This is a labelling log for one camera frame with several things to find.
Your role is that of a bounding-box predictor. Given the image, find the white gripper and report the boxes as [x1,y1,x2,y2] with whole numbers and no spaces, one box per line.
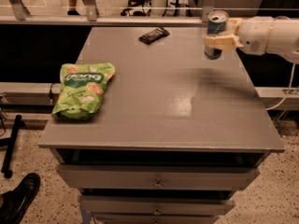
[204,17,274,55]

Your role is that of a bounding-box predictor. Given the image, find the red bull can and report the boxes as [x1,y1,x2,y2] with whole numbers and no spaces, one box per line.
[205,10,229,60]

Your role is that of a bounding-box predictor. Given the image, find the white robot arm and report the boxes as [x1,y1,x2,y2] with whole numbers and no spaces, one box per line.
[204,16,299,64]

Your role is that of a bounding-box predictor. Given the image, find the black rxbar chocolate bar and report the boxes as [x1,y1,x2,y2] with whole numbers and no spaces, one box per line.
[138,27,170,45]

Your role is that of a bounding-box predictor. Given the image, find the black office chair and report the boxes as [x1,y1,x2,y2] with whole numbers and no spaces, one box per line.
[121,0,150,16]

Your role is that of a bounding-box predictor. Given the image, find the grey drawer cabinet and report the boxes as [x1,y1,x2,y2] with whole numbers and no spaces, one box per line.
[36,26,286,224]

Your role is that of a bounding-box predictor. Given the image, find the green snack bag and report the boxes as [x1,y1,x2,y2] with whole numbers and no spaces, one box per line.
[52,63,115,120]

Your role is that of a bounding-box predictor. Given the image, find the metal glass railing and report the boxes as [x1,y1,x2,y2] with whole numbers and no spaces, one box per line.
[0,0,298,26]

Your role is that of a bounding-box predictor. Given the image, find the top grey drawer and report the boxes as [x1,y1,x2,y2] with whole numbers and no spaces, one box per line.
[57,164,260,190]

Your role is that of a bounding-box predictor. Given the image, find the grey drawer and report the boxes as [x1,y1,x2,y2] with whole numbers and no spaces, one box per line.
[79,196,235,216]
[94,213,218,224]
[57,164,260,190]

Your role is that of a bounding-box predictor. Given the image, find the middle grey drawer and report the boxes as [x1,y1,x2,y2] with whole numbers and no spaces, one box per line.
[79,196,235,216]

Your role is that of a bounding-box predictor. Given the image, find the bottom grey drawer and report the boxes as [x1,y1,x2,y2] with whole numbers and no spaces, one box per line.
[94,213,218,224]

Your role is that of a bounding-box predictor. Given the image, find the black metal stand leg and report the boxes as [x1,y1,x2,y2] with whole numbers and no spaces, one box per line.
[0,115,24,178]

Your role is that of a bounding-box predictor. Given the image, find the black leather shoe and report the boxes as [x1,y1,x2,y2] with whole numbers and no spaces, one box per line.
[0,173,40,224]

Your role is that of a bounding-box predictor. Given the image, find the white cable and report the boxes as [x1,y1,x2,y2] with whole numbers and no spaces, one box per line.
[265,63,297,112]

